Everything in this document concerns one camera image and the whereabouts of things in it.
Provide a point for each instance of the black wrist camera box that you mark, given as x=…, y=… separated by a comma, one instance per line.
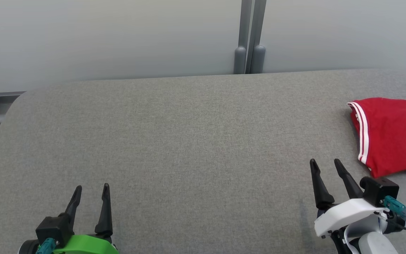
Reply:
x=53, y=229
x=381, y=190

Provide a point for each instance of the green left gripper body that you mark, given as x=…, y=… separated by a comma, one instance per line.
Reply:
x=86, y=246

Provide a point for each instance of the red Bulls basketball jersey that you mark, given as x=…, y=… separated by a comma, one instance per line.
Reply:
x=393, y=134

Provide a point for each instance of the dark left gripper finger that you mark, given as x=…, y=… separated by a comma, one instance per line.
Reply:
x=73, y=208
x=105, y=218

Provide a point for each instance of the grey partition post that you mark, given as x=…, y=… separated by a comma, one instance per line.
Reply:
x=239, y=61
x=258, y=60

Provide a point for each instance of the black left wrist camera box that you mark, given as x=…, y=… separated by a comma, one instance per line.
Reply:
x=53, y=229

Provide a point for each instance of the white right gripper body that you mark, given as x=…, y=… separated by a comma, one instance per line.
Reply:
x=344, y=215

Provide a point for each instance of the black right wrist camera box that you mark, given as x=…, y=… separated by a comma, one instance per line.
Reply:
x=381, y=190

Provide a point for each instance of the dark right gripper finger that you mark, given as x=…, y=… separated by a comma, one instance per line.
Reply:
x=351, y=185
x=321, y=195

